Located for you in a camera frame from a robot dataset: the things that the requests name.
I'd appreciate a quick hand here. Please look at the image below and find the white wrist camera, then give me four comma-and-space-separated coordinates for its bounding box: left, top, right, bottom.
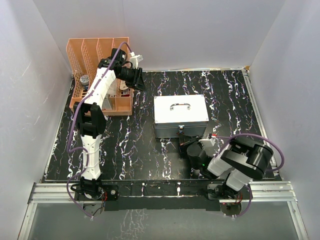
129, 51, 143, 69
199, 133, 217, 157

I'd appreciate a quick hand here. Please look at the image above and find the round blue tin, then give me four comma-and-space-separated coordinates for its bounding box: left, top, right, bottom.
80, 75, 90, 91

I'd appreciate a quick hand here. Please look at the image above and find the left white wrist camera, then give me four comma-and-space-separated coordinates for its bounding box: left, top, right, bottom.
129, 51, 143, 69

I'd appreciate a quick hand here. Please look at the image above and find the aluminium frame rail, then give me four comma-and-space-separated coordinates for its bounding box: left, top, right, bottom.
19, 69, 308, 240

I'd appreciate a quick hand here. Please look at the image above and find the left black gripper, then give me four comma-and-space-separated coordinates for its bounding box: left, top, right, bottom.
117, 66, 147, 92

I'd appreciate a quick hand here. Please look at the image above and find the grey metal medicine case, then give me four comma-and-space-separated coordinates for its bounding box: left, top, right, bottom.
153, 94, 209, 139

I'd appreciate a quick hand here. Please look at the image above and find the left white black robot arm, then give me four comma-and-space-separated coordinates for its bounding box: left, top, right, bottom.
74, 48, 146, 200

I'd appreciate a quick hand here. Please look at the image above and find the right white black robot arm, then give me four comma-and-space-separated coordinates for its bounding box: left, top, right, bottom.
178, 134, 274, 199

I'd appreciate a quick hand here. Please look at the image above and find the orange plastic file organizer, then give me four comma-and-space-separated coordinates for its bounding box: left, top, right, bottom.
66, 37, 134, 116

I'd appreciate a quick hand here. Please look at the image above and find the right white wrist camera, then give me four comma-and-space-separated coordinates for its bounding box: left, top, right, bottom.
199, 133, 217, 157

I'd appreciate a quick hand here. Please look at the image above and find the white medicine box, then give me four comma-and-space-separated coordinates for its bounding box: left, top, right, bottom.
102, 97, 113, 111

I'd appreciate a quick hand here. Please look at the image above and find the pink oval blister pack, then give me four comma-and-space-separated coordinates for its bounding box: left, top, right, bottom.
119, 80, 128, 91

